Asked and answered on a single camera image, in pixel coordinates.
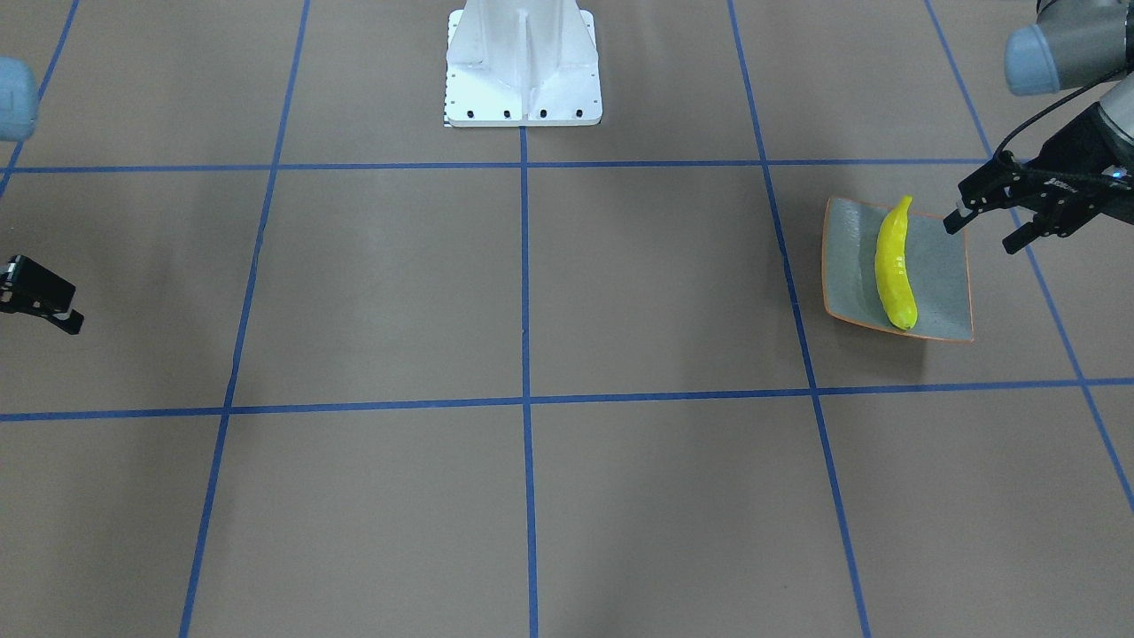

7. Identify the white pedestal column base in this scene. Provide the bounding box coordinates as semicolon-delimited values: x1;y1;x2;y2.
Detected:
443;1;603;127

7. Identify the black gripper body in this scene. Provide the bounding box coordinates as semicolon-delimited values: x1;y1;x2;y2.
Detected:
1024;105;1133;222

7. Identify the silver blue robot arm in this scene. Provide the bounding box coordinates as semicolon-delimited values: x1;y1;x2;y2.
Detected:
943;1;1133;254
1;57;85;337

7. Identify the grey square plate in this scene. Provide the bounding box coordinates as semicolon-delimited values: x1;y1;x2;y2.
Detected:
821;197;975;343

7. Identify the black camera cable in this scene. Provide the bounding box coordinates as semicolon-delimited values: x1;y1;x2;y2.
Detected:
992;75;1126;169

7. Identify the yellow banana curved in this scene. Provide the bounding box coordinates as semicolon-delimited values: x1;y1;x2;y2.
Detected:
874;195;919;331

